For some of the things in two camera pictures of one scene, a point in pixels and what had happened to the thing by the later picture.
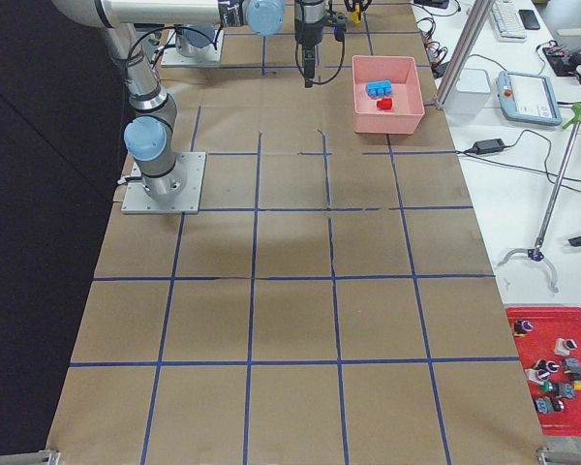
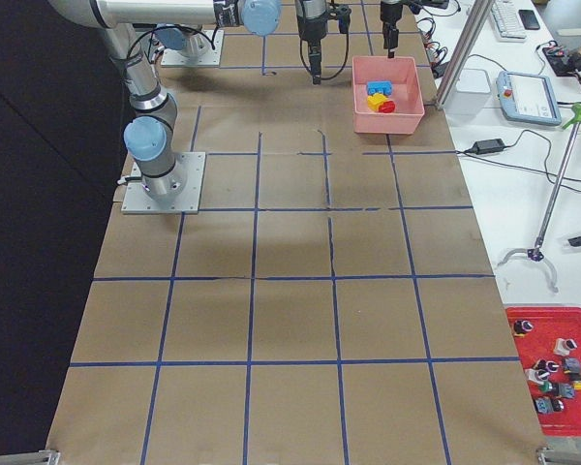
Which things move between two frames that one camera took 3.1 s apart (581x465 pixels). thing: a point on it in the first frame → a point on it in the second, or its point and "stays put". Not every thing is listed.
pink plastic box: x=387 y=95 stays put
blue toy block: x=379 y=88 stays put
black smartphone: x=529 y=19 stays put
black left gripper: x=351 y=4 → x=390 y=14
